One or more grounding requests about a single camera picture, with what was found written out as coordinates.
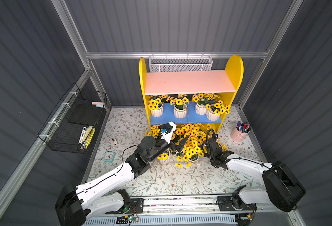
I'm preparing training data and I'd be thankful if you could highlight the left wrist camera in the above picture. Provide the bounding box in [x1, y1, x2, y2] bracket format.
[159, 121, 177, 144]

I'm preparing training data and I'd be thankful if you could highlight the white marker in basket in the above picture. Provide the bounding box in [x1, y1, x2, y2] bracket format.
[78, 127, 87, 144]

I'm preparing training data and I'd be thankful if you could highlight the black wire wall basket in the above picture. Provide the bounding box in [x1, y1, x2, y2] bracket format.
[38, 84, 107, 154]

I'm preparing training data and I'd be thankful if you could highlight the small pink white object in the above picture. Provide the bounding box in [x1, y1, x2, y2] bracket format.
[109, 137, 118, 146]

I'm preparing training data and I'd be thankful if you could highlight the pink bucket with pens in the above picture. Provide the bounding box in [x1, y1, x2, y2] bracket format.
[231, 121, 252, 143]

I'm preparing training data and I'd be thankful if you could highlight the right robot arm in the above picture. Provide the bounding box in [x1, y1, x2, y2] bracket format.
[204, 129, 306, 212]

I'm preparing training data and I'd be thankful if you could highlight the pink sticky notes pad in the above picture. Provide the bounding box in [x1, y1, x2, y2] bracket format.
[92, 102, 104, 108]

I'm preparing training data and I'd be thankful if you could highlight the yellow item in basket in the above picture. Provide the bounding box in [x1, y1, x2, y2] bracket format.
[81, 126, 96, 150]

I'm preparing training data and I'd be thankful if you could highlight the yellow wooden shelf unit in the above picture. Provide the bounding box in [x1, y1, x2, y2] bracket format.
[139, 55, 244, 132]

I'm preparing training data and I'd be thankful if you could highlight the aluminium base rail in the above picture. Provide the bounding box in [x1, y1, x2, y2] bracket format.
[60, 192, 306, 226]

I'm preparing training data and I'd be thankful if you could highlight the floral patterned table mat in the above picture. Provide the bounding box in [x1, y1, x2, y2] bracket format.
[82, 105, 266, 196]

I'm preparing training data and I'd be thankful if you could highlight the green circuit board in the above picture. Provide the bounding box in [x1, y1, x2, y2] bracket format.
[116, 215, 140, 226]

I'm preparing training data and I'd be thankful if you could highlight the small teal alarm clock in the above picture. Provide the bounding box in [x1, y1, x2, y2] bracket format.
[103, 151, 117, 163]

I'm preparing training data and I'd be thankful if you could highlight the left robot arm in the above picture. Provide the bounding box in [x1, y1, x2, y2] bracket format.
[55, 136, 189, 226]

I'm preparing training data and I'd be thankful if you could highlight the white mesh desk tray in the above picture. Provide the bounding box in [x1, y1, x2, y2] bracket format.
[149, 55, 213, 73]

